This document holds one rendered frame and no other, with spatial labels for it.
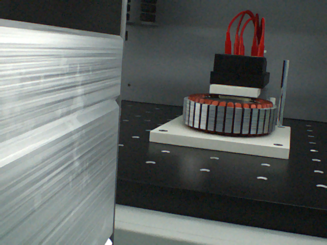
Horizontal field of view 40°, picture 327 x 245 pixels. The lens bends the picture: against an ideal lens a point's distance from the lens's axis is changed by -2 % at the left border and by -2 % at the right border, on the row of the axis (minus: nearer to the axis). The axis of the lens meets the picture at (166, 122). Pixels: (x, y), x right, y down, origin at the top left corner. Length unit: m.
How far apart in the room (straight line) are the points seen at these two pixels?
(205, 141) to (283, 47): 0.35
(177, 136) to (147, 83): 0.36
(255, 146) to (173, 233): 0.19
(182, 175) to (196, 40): 0.46
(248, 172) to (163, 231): 0.12
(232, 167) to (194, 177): 0.05
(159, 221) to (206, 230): 0.04
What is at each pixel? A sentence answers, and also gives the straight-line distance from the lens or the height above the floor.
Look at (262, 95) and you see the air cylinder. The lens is 0.66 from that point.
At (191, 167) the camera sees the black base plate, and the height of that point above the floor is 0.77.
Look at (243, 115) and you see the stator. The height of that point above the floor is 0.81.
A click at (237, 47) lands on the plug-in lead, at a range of 0.70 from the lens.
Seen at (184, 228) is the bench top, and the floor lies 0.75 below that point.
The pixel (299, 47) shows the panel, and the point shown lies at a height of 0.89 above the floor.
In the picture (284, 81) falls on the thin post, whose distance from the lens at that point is 0.61.
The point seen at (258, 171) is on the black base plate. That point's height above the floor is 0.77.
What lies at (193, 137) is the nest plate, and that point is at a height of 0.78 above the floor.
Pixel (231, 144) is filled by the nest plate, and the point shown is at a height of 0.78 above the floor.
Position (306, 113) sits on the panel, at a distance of 0.80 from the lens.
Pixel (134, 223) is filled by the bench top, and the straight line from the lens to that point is 0.33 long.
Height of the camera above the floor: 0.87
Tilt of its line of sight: 9 degrees down
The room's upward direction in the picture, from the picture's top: 4 degrees clockwise
